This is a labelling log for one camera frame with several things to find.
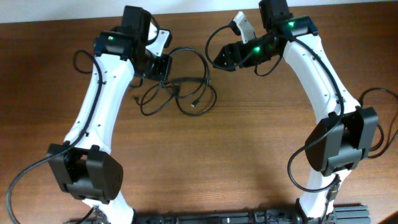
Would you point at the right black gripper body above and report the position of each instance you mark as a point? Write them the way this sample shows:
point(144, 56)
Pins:
point(257, 47)

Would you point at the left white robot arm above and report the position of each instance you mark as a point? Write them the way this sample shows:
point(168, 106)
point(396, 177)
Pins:
point(82, 165)

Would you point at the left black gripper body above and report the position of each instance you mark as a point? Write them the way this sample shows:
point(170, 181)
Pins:
point(155, 68)

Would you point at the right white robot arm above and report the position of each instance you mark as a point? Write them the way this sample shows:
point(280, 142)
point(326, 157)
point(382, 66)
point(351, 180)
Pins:
point(344, 131)

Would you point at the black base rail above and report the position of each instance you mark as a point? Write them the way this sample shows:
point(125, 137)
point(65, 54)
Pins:
point(217, 217)

